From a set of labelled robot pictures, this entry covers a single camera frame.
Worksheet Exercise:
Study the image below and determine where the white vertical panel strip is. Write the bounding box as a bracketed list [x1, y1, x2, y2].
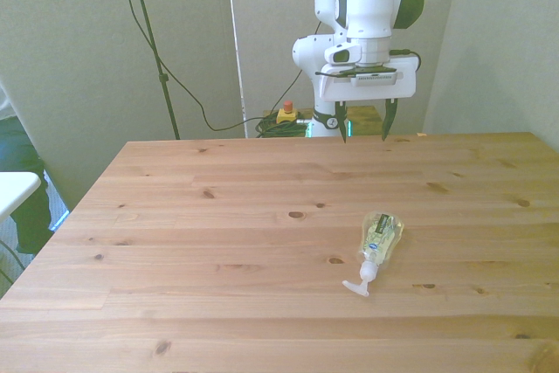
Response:
[224, 0, 251, 139]

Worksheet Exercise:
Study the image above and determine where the black cable of tripod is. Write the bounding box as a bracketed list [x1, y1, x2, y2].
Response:
[107, 0, 303, 133]

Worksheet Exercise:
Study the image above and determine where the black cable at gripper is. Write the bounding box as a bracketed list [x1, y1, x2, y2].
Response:
[389, 48, 423, 73]

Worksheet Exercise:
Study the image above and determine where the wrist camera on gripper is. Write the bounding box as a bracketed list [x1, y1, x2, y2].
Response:
[314, 64, 400, 87]

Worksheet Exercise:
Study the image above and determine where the yellow emergency stop button box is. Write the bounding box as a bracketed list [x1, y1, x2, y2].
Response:
[276, 100, 300, 126]

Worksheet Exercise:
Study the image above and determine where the thin black tripod pole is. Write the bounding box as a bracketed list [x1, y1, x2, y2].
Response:
[123, 0, 182, 141]

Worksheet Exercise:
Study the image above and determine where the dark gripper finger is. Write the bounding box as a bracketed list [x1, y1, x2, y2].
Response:
[335, 100, 349, 144]
[381, 99, 400, 142]

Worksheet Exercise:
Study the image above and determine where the clear sanitizer pump bottle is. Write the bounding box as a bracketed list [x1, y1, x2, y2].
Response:
[342, 211, 405, 299]

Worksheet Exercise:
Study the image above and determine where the white side table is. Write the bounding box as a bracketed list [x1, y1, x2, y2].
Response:
[0, 170, 43, 224]

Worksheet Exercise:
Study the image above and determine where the coiled dark green cable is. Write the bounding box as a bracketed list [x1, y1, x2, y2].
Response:
[254, 114, 314, 139]

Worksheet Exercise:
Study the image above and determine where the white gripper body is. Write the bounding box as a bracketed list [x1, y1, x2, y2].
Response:
[316, 55, 418, 101]

